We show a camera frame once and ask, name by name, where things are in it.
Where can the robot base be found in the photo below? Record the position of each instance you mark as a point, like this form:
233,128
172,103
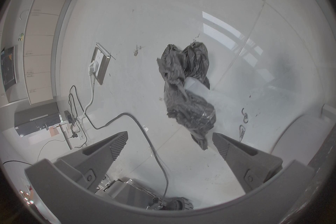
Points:
126,188

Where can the pale kitchen cabinet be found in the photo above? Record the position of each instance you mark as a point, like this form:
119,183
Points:
39,55

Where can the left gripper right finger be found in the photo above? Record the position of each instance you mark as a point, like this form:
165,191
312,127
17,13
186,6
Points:
244,162

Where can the clear printed wrapper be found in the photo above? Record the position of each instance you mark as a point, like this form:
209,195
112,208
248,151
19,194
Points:
199,91

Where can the black plastic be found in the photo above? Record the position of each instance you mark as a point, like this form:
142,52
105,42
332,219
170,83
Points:
173,60

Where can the dark grey box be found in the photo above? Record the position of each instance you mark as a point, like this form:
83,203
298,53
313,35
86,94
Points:
36,118

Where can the black built-in oven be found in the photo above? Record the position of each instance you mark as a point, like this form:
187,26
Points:
9,68

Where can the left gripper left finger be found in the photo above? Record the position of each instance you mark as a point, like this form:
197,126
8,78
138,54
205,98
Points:
97,160

